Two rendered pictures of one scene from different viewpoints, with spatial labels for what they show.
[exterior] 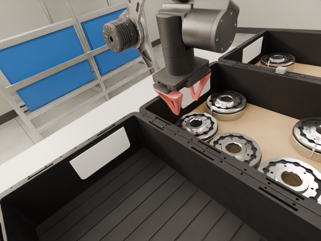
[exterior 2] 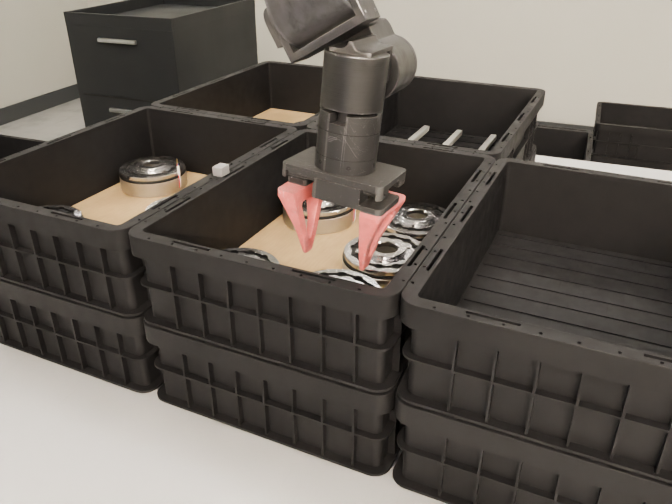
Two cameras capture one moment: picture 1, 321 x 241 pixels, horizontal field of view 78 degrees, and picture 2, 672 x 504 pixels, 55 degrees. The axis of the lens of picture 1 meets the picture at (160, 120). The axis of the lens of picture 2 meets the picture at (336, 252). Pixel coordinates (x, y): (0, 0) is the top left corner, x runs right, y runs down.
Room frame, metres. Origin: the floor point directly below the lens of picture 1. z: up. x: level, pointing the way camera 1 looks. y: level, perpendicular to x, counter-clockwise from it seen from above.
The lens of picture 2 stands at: (0.66, 0.42, 1.22)
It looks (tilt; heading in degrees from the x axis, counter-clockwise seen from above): 28 degrees down; 239
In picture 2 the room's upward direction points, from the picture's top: straight up
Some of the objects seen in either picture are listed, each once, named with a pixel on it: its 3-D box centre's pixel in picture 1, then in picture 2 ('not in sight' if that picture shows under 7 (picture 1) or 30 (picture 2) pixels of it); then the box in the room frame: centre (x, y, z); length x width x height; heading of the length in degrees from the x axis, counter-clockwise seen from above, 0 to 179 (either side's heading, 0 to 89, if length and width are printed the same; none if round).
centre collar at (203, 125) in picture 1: (196, 124); not in sight; (0.36, -0.08, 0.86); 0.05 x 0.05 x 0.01
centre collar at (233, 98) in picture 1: (226, 99); not in sight; (0.43, -0.18, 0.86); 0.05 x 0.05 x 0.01
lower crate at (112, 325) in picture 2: not in sight; (152, 262); (0.47, -0.43, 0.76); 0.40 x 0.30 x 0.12; 34
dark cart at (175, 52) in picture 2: not in sight; (177, 120); (-0.11, -2.15, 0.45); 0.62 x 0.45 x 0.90; 38
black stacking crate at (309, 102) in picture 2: not in sight; (282, 120); (0.14, -0.66, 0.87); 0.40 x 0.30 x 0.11; 34
